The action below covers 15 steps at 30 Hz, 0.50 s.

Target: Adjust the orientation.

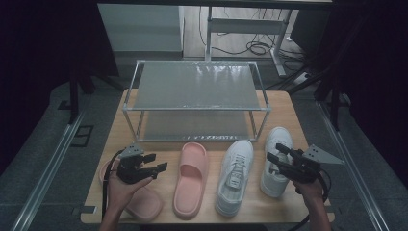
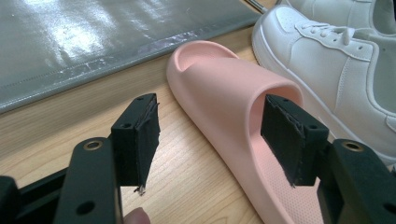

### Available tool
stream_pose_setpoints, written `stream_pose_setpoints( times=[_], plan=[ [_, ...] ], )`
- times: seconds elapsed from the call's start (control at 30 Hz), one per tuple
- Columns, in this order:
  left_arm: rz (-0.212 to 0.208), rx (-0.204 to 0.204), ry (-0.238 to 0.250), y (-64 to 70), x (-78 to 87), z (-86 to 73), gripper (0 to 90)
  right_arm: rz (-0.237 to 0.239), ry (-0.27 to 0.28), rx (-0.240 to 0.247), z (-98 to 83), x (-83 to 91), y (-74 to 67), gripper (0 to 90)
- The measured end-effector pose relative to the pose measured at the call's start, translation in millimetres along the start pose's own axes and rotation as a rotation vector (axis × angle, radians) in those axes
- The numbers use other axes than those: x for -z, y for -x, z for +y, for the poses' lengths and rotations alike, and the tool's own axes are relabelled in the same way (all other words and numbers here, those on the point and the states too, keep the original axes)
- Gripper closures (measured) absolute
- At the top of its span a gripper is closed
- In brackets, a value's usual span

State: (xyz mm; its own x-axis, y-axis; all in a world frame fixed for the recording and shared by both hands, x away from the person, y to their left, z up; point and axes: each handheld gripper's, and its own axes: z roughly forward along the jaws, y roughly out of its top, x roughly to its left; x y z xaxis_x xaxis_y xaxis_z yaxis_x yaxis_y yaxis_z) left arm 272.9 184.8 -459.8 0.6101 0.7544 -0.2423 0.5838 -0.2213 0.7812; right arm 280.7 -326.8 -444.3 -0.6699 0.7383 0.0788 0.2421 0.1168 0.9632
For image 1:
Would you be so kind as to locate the black frame bar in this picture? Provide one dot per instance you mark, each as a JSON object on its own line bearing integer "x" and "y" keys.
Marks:
{"x": 208, "y": 4}

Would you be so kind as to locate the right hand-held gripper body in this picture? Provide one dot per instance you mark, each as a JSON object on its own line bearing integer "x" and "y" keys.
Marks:
{"x": 304, "y": 171}

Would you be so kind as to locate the dark curtain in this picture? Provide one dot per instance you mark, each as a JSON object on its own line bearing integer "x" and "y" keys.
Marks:
{"x": 32, "y": 64}
{"x": 385, "y": 64}

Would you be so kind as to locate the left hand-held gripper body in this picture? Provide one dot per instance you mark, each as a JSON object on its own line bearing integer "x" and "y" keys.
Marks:
{"x": 131, "y": 171}

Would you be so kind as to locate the white sneaker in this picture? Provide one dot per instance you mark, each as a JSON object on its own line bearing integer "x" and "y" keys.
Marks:
{"x": 235, "y": 166}
{"x": 279, "y": 136}

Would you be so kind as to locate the person's right hand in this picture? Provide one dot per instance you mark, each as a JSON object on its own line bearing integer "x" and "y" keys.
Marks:
{"x": 309, "y": 192}

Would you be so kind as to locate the white metal desk frame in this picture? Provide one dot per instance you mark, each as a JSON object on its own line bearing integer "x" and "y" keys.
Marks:
{"x": 247, "y": 26}

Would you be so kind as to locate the pink slipper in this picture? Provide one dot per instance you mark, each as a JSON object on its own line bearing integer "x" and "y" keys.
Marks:
{"x": 191, "y": 186}
{"x": 146, "y": 202}

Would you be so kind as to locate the aluminium floor rail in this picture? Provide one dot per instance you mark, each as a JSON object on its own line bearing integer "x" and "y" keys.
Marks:
{"x": 48, "y": 173}
{"x": 352, "y": 166}

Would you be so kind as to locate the metal two-tier shoe rack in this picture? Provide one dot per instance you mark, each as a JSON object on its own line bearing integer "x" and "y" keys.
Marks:
{"x": 195, "y": 86}

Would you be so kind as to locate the person's left hand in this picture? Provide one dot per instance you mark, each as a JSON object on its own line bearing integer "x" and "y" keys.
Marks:
{"x": 120, "y": 194}

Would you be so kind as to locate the black metal stand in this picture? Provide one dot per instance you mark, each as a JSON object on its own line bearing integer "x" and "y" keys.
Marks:
{"x": 335, "y": 112}
{"x": 73, "y": 102}

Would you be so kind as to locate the white power strip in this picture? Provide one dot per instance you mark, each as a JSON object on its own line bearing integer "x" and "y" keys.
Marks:
{"x": 302, "y": 78}

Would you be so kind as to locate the grey cabinet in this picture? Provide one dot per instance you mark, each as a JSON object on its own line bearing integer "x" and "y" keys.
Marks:
{"x": 141, "y": 29}

